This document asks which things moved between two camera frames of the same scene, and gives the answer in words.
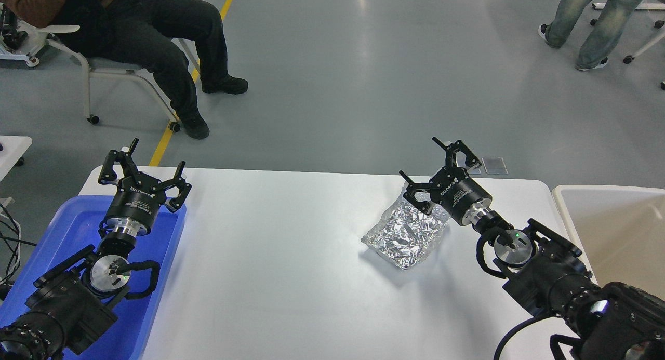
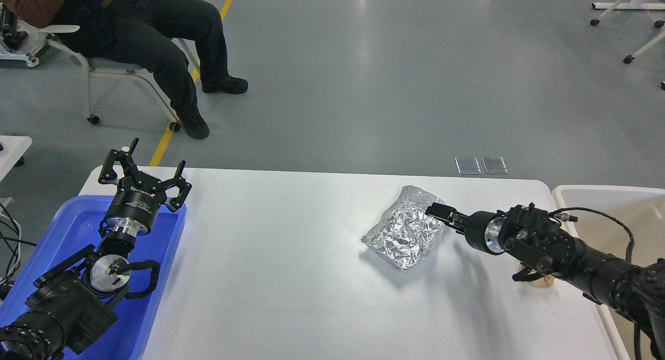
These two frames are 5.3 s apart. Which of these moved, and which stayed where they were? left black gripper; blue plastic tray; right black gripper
Moved: right black gripper
Stayed: left black gripper; blue plastic tray
